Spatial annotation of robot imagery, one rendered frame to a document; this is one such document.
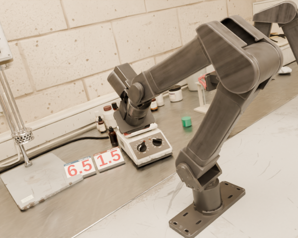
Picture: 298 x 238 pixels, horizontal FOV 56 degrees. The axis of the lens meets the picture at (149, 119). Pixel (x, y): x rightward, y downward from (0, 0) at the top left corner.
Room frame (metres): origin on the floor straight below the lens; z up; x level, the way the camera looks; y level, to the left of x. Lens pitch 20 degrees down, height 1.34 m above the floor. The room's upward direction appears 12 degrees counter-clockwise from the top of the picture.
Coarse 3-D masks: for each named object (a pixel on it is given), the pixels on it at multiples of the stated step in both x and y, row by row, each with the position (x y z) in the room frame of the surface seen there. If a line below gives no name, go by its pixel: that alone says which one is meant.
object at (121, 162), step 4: (120, 152) 0.88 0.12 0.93; (120, 160) 0.85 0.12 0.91; (96, 164) 0.84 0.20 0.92; (108, 164) 0.84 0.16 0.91; (112, 164) 0.84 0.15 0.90; (116, 164) 0.84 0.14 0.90; (120, 164) 0.83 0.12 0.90; (100, 168) 0.83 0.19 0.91; (104, 168) 0.83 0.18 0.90; (108, 168) 0.82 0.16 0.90
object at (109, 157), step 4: (108, 152) 0.88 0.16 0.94; (112, 152) 0.88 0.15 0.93; (116, 152) 0.88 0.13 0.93; (96, 156) 0.86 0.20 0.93; (100, 156) 0.86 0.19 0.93; (104, 156) 0.86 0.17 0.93; (108, 156) 0.86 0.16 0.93; (112, 156) 0.86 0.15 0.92; (116, 156) 0.86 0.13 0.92; (120, 156) 0.86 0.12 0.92; (96, 160) 0.85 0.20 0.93; (100, 160) 0.85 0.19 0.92; (104, 160) 0.85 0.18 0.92; (108, 160) 0.85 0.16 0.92; (112, 160) 0.85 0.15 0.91; (116, 160) 0.85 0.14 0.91; (100, 164) 0.84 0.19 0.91; (104, 164) 0.84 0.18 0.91
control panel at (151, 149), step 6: (144, 138) 0.86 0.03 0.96; (150, 138) 0.86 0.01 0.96; (162, 138) 0.86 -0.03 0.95; (132, 144) 0.84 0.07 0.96; (150, 144) 0.84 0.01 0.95; (162, 144) 0.84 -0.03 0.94; (168, 144) 0.84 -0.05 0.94; (150, 150) 0.82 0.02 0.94; (156, 150) 0.82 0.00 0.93; (162, 150) 0.82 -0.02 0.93; (138, 156) 0.80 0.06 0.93; (144, 156) 0.80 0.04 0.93
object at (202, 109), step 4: (200, 84) 1.18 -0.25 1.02; (200, 88) 1.21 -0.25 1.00; (200, 92) 1.21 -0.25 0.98; (200, 96) 1.20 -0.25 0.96; (200, 100) 1.21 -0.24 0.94; (200, 104) 1.21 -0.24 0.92; (208, 104) 1.22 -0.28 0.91; (196, 108) 1.21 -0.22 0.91; (200, 108) 1.20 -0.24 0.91; (204, 108) 1.18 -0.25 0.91; (208, 108) 1.17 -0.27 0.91; (204, 112) 1.14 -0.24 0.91
